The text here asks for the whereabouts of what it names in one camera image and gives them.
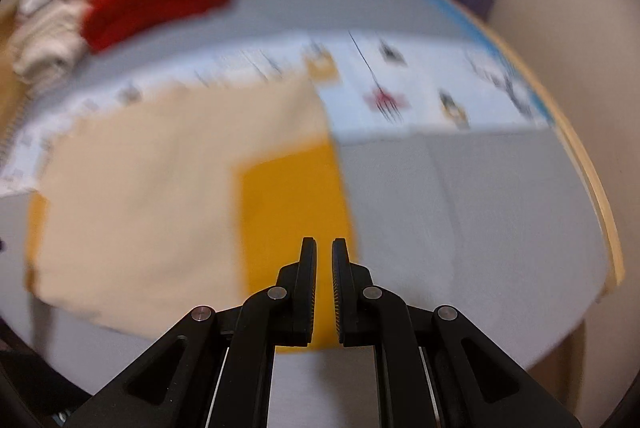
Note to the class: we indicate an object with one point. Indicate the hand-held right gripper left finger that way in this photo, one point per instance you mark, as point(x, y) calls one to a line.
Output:
point(311, 278)

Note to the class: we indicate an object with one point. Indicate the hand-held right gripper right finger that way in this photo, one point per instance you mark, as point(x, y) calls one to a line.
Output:
point(337, 278)

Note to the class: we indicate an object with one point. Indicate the beige and yellow hooded jacket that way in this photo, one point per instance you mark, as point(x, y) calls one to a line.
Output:
point(150, 208)

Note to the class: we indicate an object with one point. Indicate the printed bed sheet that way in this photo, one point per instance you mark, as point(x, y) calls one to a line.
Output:
point(450, 208)

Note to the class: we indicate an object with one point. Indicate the folded white fluffy blanket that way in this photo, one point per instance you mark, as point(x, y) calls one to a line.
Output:
point(45, 43)

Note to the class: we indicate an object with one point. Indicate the wooden bed frame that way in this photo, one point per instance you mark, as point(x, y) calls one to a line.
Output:
point(597, 188)

